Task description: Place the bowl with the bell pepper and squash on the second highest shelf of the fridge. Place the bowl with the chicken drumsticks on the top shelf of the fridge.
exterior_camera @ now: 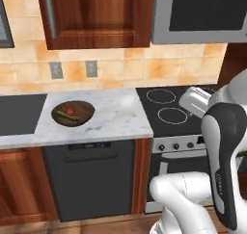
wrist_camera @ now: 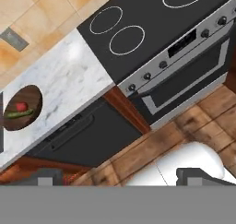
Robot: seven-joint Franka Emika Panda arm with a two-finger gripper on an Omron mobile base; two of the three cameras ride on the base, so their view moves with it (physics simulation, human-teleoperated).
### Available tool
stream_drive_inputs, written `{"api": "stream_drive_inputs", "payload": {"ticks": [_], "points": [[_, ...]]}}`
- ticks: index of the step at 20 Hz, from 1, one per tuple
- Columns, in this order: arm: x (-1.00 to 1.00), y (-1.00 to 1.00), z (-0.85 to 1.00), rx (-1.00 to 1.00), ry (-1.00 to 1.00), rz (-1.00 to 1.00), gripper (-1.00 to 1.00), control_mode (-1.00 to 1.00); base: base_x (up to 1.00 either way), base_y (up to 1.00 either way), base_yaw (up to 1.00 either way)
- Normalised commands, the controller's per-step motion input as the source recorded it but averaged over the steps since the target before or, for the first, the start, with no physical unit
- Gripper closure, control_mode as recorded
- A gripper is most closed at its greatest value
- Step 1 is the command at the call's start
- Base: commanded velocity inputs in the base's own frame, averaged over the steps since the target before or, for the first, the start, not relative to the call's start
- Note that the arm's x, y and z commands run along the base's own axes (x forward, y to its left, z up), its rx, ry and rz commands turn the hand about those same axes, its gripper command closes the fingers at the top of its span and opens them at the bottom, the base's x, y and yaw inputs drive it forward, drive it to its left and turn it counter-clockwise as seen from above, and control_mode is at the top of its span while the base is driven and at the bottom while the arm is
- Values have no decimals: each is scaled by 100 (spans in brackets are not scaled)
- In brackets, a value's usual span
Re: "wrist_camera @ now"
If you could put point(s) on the brown wooden cabinet panel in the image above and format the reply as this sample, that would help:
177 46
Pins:
127 109

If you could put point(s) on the black oven knob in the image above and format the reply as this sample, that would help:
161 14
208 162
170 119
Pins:
163 64
147 76
205 33
221 20
132 87

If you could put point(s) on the green squash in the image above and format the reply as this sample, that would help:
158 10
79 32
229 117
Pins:
18 113

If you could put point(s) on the silver oven with control panel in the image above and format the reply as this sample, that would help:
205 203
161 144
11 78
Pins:
184 54

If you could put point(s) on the dark wooden bowl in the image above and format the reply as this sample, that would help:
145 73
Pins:
29 95

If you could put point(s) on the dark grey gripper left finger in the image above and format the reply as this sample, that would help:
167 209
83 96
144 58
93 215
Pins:
30 176

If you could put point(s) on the black glass hob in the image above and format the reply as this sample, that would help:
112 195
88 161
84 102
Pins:
153 25

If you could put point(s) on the black dishwasher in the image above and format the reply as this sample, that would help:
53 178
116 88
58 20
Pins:
101 138

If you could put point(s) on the white rounded object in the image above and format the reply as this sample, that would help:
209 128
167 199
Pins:
190 158

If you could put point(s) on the red bell pepper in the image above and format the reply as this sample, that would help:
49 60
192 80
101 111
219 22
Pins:
21 106

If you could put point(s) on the silver oven door, dark window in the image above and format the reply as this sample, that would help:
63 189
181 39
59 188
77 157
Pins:
187 80

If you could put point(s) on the grey wall socket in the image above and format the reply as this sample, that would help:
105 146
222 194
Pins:
13 39

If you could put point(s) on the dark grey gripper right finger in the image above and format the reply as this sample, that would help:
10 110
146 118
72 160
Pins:
212 177

